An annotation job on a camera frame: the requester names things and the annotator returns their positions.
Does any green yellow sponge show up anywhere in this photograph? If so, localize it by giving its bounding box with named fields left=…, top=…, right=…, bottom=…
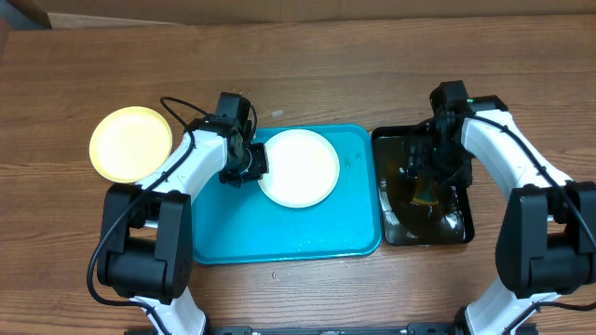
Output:
left=412, top=173, right=439, bottom=206

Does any white front plate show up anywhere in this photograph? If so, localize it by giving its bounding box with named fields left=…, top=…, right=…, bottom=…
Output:
left=259, top=128, right=340, bottom=208

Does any yellow-green plate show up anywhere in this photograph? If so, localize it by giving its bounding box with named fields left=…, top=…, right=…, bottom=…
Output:
left=88, top=106, right=172, bottom=183

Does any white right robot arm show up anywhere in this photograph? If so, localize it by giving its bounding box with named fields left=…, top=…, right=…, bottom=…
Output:
left=405, top=96, right=595, bottom=334

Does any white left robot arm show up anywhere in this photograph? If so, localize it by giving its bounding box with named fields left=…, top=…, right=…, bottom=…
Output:
left=87, top=113, right=267, bottom=334

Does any blue serving tray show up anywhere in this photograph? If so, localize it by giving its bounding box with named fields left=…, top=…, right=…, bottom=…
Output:
left=192, top=125, right=382, bottom=265

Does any black water tray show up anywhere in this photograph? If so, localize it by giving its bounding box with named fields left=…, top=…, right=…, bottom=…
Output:
left=372, top=126, right=475, bottom=247

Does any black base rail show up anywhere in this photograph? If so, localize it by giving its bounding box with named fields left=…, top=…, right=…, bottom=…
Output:
left=124, top=321, right=467, bottom=335

